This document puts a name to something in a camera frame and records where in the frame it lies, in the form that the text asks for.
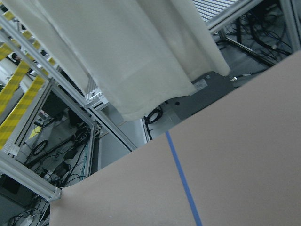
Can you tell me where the white curtain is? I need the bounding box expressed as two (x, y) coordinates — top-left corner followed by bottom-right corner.
(5, 0), (230, 121)

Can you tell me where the aluminium frame post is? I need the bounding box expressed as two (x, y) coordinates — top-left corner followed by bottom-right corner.
(0, 151), (62, 202)

